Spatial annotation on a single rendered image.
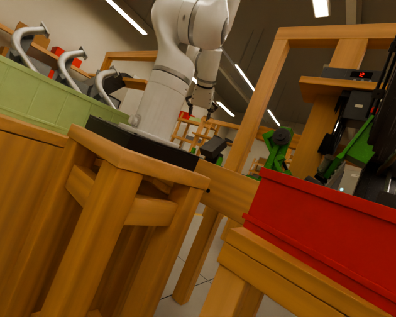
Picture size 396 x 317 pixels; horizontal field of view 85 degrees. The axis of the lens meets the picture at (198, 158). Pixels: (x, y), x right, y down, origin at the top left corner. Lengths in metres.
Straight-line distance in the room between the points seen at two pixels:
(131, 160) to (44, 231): 0.38
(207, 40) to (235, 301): 0.62
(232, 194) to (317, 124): 0.79
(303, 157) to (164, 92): 0.93
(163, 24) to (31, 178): 0.64
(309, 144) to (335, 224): 1.00
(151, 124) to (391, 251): 0.54
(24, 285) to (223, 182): 0.65
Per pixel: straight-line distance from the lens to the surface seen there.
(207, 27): 0.68
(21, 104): 0.95
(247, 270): 0.38
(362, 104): 1.32
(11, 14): 7.25
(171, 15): 0.72
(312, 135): 1.37
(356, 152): 0.97
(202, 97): 1.05
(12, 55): 1.20
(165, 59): 0.66
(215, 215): 1.45
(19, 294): 0.86
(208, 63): 0.99
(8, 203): 0.93
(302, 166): 1.33
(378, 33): 1.64
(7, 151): 0.88
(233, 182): 0.75
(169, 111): 0.63
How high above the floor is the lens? 0.88
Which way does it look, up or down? 1 degrees up
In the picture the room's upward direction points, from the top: 22 degrees clockwise
